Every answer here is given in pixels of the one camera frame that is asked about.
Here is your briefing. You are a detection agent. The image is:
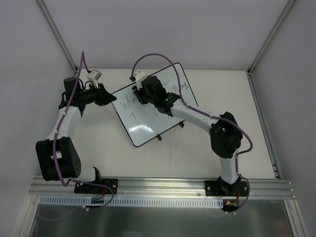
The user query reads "aluminium mounting rail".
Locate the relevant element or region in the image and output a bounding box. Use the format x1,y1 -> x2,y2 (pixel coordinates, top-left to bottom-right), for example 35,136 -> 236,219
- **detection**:
29,176 -> 297,199

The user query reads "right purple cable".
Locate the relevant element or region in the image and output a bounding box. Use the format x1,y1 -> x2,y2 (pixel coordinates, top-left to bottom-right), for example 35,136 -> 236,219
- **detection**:
132,53 -> 254,218

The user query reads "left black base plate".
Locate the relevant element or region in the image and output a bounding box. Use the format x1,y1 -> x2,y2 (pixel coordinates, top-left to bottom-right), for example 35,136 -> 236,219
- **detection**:
74,178 -> 119,195

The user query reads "purple cable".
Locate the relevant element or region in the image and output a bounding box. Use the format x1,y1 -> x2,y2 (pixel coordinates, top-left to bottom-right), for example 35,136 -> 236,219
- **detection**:
37,51 -> 114,222
132,53 -> 254,218

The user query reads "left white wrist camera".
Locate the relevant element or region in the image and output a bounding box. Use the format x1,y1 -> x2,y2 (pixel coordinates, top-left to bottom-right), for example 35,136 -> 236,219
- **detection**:
87,70 -> 102,88

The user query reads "white slotted cable duct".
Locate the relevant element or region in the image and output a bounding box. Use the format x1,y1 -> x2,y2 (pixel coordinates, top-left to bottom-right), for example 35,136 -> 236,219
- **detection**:
39,196 -> 224,209

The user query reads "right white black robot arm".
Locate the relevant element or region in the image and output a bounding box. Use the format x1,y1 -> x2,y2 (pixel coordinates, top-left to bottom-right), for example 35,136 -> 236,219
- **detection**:
130,76 -> 243,196

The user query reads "white whiteboard black frame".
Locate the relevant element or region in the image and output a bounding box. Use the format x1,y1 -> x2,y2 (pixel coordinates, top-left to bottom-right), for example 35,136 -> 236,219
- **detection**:
112,63 -> 198,147

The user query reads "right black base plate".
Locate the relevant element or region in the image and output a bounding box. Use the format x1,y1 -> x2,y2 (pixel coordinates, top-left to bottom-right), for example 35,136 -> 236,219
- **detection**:
204,177 -> 249,197

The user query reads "left aluminium frame post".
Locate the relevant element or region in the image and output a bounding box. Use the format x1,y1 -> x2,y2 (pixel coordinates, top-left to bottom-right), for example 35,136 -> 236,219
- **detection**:
35,0 -> 78,73

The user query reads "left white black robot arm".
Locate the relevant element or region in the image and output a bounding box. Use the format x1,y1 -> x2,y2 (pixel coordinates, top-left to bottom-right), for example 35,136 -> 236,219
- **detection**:
36,77 -> 117,193

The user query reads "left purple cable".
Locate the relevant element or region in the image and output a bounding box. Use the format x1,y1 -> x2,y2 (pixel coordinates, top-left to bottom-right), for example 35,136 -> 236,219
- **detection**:
37,51 -> 114,222

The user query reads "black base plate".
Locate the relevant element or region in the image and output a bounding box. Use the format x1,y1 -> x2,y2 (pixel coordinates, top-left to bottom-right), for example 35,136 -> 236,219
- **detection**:
204,177 -> 249,197
74,178 -> 119,195

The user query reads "aluminium frame post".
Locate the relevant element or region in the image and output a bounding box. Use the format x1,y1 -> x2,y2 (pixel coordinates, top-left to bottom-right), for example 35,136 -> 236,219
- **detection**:
35,0 -> 78,73
247,0 -> 297,75

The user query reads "right aluminium frame post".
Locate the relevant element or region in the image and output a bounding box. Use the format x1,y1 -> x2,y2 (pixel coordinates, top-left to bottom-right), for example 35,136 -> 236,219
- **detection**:
247,0 -> 297,75

